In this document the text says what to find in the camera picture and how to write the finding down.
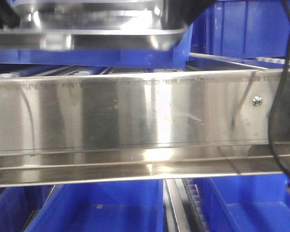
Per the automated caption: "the blue bin upper right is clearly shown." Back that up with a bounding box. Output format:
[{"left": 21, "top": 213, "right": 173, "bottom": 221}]
[{"left": 191, "top": 0, "right": 290, "bottom": 58}]

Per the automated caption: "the black cable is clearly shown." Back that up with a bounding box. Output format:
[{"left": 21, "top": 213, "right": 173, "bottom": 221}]
[{"left": 267, "top": 0, "right": 290, "bottom": 194}]

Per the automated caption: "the black gloved right hand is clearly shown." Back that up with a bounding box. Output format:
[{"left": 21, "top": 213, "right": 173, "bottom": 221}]
[{"left": 0, "top": 0, "right": 21, "bottom": 29}]

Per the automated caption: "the steel divider rail upper shelf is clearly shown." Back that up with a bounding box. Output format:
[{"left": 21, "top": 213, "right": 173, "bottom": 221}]
[{"left": 186, "top": 52, "right": 269, "bottom": 71}]

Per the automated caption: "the white roller track upper right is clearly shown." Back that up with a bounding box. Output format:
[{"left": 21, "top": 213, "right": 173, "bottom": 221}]
[{"left": 255, "top": 57, "right": 290, "bottom": 65}]

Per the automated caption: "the blue bin lower left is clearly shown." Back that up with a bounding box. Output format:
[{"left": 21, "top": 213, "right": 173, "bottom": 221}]
[{"left": 0, "top": 185, "right": 53, "bottom": 232}]

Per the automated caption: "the stainless steel shelf front rail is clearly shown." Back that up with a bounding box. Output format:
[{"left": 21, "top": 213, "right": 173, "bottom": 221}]
[{"left": 0, "top": 69, "right": 281, "bottom": 187}]

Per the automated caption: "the silver screw on rail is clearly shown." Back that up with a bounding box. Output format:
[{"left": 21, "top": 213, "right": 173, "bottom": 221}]
[{"left": 252, "top": 96, "right": 263, "bottom": 107}]

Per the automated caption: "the black gloved left hand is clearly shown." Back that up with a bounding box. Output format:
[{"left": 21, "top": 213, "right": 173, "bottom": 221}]
[{"left": 161, "top": 0, "right": 217, "bottom": 30}]

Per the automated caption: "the blue bin lower right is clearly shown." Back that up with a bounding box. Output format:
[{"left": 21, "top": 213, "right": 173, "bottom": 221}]
[{"left": 193, "top": 174, "right": 290, "bottom": 232}]

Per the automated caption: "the roller track lower shelf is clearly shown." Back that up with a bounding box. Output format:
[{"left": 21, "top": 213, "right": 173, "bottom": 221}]
[{"left": 163, "top": 178, "right": 209, "bottom": 232}]

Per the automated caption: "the silver metal tray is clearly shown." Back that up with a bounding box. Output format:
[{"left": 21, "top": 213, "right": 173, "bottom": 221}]
[{"left": 0, "top": 0, "right": 189, "bottom": 51}]

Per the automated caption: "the blue bin lower centre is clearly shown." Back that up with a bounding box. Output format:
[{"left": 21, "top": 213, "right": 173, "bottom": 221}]
[{"left": 25, "top": 180, "right": 164, "bottom": 232}]

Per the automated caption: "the large blue bin upper left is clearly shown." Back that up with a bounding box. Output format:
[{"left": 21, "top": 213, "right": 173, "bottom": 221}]
[{"left": 0, "top": 27, "right": 192, "bottom": 69}]

